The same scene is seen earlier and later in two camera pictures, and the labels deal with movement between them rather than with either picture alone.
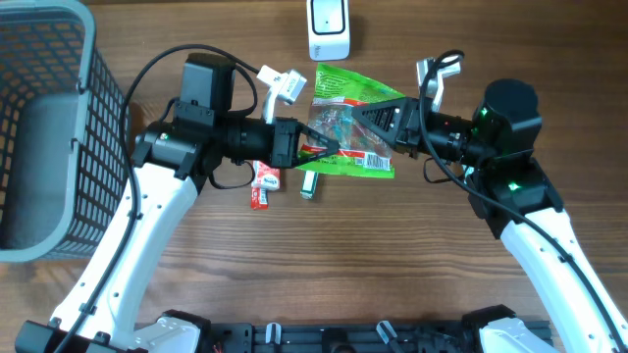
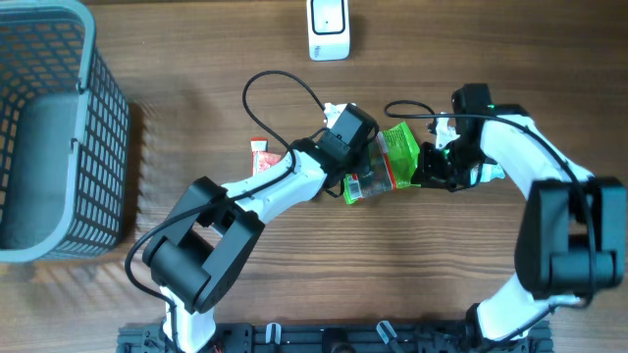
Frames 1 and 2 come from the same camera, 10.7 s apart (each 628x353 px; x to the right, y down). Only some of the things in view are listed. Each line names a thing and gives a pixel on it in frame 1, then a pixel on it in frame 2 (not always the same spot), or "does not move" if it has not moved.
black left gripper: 287,136 -> 365,160
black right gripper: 404,130 -> 431,175
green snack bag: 362,152 -> 393,154
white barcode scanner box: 328,23 does not move
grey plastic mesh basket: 64,133 does not move
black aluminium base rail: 383,336 does not move
